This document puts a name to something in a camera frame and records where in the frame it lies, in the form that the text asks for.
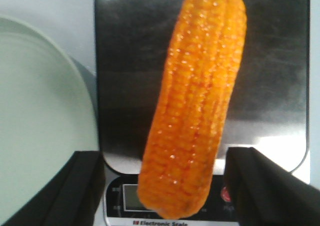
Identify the electronic kitchen scale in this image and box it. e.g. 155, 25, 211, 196
94, 0, 310, 225

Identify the orange corn cob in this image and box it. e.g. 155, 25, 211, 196
137, 0, 247, 219

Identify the light green plate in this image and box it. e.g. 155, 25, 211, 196
0, 16, 98, 223

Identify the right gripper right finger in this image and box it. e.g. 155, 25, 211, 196
224, 147, 320, 225

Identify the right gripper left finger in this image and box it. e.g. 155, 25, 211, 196
4, 151, 105, 225

